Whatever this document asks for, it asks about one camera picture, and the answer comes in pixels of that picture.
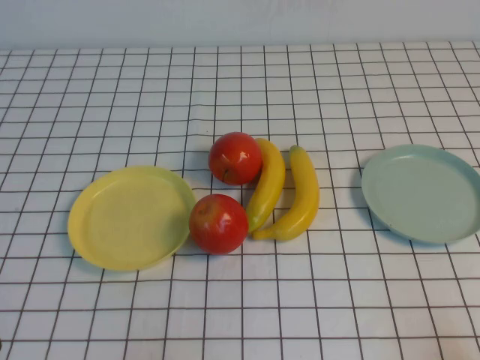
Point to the red apple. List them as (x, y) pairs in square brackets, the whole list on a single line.
[(235, 158), (218, 225)]

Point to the yellow banana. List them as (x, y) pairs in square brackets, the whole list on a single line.
[(268, 183), (302, 198)]

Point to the yellow plastic plate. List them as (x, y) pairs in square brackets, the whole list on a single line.
[(127, 221)]

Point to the pale teal plastic plate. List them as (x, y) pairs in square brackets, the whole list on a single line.
[(423, 195)]

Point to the yellow banana, pale green tip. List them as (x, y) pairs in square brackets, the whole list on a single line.
[(302, 198)]

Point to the white black-grid tablecloth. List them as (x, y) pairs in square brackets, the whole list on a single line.
[(240, 300)]

